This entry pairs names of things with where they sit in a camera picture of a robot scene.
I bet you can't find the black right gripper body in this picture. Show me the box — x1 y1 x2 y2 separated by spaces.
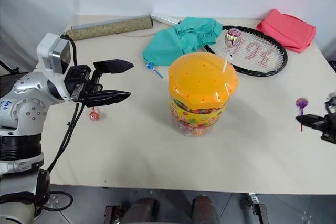
320 100 336 145

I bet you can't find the white metal rail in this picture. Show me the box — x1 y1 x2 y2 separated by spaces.
151 11 182 25

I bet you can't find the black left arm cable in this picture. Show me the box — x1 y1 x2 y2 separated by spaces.
46 34 86 175

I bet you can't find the blue lollipop blue stick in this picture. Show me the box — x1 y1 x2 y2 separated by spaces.
146 61 164 79

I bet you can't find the dark rounded shape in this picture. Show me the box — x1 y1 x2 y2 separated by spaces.
122 197 159 224
192 194 221 224

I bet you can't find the black tennis racket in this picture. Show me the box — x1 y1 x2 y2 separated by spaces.
203 26 289 78

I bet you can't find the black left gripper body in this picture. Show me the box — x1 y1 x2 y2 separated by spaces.
64 64 103 103

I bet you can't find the clear plastic lollipop jar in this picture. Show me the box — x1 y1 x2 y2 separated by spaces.
170 97 228 137

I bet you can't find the purple lollipop purple stick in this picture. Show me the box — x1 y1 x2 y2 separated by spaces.
295 98 308 132

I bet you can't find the red gold lollipop white stick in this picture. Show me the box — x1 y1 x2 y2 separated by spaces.
222 27 243 73

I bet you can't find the teal cloth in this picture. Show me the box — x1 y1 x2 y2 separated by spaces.
141 16 223 67

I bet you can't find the pink fabric pouch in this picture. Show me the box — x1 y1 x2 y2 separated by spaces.
256 8 317 54

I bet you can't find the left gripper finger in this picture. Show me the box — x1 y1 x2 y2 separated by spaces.
93 59 134 78
83 90 131 108

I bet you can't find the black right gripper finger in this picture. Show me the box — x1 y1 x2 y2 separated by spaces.
295 114 329 131

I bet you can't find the black cable loop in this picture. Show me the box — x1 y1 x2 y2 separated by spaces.
41 190 74 211

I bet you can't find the rolled speckled green mat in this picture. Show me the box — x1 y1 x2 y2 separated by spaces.
65 15 154 42

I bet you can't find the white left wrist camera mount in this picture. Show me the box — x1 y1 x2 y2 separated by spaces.
36 33 71 83

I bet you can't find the red wrapped lollipop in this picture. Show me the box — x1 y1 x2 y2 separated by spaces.
89 107 102 122

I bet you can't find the orange perforated jar lid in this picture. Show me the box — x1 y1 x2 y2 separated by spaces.
167 52 241 111

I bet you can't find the thin beige string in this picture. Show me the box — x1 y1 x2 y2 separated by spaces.
115 31 158 39

